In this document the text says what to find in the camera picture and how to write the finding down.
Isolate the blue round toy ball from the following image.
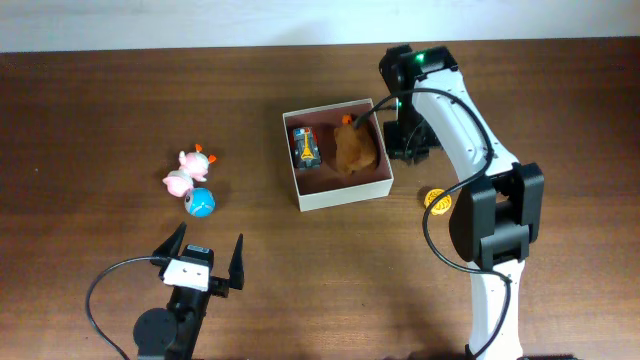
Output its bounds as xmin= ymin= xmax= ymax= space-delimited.
xmin=184 ymin=188 xmax=216 ymax=218

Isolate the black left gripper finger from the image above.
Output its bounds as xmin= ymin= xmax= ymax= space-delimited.
xmin=151 ymin=222 xmax=187 ymax=266
xmin=228 ymin=233 xmax=245 ymax=290

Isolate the white cardboard box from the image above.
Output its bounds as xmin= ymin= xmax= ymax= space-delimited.
xmin=282 ymin=98 xmax=394 ymax=212

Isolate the brown plush toy with orange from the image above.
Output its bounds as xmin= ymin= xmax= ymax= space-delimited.
xmin=334 ymin=114 xmax=378 ymax=176

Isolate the pink white toy figure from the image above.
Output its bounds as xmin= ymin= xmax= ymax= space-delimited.
xmin=162 ymin=144 xmax=217 ymax=197

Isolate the red grey toy truck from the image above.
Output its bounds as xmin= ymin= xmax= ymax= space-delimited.
xmin=292 ymin=127 xmax=322 ymax=169

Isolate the yellow plastic cage ball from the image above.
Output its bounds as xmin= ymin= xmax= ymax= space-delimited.
xmin=423 ymin=187 xmax=453 ymax=217

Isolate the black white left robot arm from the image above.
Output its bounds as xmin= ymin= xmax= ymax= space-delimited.
xmin=133 ymin=223 xmax=245 ymax=360

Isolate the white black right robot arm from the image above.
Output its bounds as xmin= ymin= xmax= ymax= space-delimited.
xmin=379 ymin=45 xmax=544 ymax=359

